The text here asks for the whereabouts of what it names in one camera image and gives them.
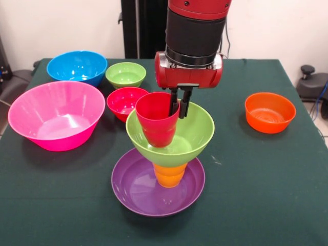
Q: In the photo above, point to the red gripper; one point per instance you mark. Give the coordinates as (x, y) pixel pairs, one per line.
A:
(189, 77)

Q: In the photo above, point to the large green plastic bowl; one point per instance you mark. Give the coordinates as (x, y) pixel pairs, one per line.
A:
(200, 128)

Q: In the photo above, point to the red plastic cup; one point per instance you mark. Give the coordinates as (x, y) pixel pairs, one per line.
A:
(156, 128)

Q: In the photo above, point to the orange plastic cup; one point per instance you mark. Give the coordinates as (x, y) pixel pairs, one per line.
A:
(169, 176)

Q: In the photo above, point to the purple plastic bowl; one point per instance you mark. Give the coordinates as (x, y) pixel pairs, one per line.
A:
(138, 192)

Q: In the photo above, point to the blue plastic bowl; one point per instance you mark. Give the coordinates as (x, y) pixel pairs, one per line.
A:
(77, 64)

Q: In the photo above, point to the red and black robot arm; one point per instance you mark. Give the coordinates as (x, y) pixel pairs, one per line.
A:
(194, 33)

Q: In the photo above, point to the small red plastic bowl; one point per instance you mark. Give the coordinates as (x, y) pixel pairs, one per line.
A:
(120, 102)

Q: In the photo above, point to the small green plastic bowl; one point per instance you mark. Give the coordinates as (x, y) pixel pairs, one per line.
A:
(125, 74)

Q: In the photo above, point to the orange plastic bowl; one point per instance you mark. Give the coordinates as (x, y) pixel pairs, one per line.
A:
(269, 110)

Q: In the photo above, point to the large pink plastic bowl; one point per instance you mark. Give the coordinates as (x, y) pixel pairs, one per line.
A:
(64, 102)

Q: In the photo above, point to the dark green table cloth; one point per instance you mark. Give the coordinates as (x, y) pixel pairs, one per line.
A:
(164, 230)

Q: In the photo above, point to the black pedestal leg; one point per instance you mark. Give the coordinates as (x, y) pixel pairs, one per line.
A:
(312, 87)
(15, 84)

